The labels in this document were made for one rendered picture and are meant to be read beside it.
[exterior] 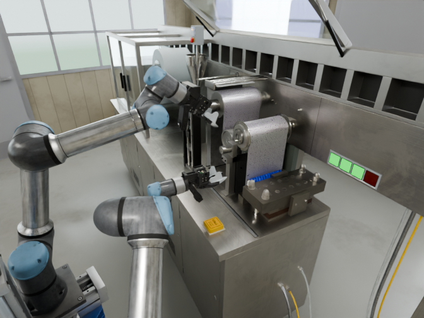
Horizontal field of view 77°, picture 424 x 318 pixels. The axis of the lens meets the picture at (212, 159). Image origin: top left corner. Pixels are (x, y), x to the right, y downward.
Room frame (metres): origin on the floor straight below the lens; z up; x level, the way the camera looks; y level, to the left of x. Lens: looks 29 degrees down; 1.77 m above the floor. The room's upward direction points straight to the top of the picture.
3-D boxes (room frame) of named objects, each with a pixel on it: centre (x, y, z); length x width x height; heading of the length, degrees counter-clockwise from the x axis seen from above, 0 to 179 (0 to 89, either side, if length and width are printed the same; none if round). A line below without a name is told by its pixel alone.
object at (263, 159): (1.20, -0.28, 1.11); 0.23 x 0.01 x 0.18; 118
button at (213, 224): (0.94, -0.01, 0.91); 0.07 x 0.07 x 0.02; 28
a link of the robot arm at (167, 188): (0.94, 0.21, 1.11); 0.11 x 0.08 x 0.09; 118
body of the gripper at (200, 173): (1.01, 0.07, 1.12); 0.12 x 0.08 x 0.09; 118
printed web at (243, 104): (1.37, -0.19, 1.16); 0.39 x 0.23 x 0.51; 28
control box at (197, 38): (1.69, 0.10, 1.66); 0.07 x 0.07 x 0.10; 29
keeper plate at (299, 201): (1.04, -0.42, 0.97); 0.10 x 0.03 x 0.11; 118
